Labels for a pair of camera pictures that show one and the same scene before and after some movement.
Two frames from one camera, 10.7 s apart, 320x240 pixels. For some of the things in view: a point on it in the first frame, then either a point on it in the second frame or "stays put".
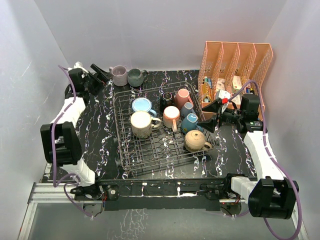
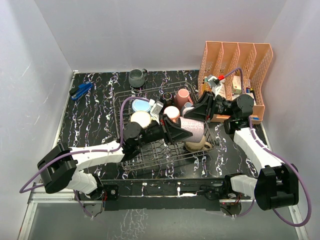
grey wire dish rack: x=158 y=125 stays put
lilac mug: x=119 y=75 -> x=196 y=128
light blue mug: x=143 y=104 stays put
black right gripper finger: x=214 y=107 -> x=203 y=110
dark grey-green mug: x=135 y=77 stays put
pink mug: x=182 y=97 stays put
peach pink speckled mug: x=171 y=117 stays put
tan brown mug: x=194 y=141 stays put
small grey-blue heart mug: x=187 y=108 stays put
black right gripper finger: x=209 y=125 -> x=206 y=98
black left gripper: x=100 y=81 -> x=170 y=131
